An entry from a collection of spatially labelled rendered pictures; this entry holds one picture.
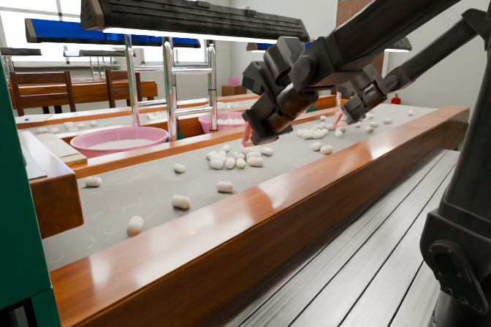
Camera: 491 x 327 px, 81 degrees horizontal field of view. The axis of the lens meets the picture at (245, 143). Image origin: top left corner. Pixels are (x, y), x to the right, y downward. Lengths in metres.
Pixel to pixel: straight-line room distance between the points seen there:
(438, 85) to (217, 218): 5.06
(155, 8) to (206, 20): 0.12
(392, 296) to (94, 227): 0.45
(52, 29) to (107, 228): 0.77
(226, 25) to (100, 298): 0.58
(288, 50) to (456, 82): 4.87
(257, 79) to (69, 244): 0.40
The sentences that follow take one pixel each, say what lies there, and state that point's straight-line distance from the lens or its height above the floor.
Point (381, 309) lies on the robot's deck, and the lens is 0.47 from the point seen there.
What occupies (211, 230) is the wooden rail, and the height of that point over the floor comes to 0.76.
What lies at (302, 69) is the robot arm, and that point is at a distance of 0.44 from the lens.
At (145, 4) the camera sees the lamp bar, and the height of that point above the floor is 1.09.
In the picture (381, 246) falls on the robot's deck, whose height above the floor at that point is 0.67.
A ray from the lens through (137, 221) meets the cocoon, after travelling 0.46.
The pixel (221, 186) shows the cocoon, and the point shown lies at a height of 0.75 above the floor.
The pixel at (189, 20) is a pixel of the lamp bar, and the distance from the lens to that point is 0.66.
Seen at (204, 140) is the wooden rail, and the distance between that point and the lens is 0.85.
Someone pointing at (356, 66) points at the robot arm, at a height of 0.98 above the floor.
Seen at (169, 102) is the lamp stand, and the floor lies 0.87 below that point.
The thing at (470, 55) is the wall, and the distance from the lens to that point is 5.30.
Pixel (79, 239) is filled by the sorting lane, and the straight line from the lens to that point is 0.50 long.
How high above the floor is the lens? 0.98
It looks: 16 degrees down
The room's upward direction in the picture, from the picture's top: straight up
